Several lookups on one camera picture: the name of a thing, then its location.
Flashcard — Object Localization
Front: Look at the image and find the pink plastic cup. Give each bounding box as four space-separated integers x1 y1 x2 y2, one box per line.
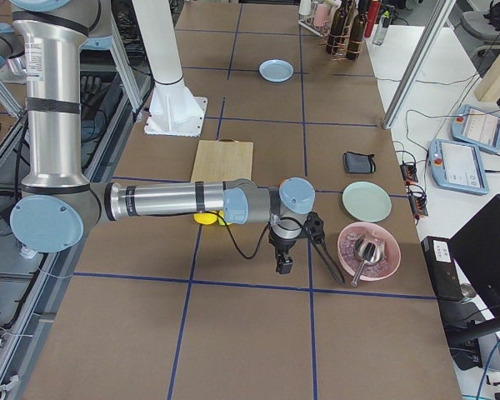
313 3 328 28

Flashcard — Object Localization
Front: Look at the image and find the black usb hub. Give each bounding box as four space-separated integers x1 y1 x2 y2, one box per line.
407 190 428 220
400 162 418 185

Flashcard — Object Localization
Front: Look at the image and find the white plastic cup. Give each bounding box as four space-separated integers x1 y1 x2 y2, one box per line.
298 0 312 17

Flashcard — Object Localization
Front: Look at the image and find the teach pendant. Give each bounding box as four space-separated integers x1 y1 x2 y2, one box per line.
428 139 489 195
451 104 500 154

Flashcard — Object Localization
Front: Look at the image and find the grey water bottle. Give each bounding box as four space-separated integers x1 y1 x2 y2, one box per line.
372 10 391 46

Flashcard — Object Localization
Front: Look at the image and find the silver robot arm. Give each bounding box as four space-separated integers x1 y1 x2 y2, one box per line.
10 1 315 274
0 22 26 84

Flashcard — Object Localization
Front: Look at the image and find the black computer box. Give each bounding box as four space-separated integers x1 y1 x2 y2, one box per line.
421 236 463 302

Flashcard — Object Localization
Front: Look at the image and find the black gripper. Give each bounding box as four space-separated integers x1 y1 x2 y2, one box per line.
268 225 307 274

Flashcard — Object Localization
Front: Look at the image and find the near teach pendant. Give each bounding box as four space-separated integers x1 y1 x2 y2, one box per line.
428 139 489 195

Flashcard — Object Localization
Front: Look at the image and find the aluminium frame post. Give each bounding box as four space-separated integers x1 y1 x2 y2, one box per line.
382 0 456 129

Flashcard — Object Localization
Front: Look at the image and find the yellow lemon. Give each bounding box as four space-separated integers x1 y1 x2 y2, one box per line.
193 212 218 225
217 210 230 226

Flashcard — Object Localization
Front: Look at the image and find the pink bowl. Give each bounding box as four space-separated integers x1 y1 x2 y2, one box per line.
337 222 401 286

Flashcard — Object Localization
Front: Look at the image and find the dark wine bottle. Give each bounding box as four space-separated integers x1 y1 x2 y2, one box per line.
326 1 348 54
346 0 370 60

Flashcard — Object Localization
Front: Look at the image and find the wooden cutting board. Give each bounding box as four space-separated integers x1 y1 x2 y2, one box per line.
190 140 253 183

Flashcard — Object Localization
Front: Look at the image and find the silver metal scoop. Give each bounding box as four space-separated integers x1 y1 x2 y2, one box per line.
351 232 386 287

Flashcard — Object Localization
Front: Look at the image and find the light blue plate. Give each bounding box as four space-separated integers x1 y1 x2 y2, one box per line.
258 59 294 83

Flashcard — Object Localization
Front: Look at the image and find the far teach pendant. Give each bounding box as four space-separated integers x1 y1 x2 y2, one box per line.
451 104 500 154

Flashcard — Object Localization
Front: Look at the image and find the black camera cable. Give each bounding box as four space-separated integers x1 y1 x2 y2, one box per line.
223 207 346 287

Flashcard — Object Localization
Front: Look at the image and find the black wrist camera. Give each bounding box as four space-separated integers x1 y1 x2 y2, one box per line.
306 212 325 244

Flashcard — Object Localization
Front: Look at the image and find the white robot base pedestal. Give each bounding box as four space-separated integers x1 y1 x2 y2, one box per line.
132 0 208 138

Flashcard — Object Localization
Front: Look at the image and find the green plate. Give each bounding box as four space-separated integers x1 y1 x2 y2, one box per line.
342 181 392 223

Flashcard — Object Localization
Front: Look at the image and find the black computer monitor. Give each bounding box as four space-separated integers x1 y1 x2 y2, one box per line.
449 194 500 307

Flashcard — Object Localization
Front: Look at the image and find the red water bottle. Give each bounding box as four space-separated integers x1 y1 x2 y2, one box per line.
363 0 383 38

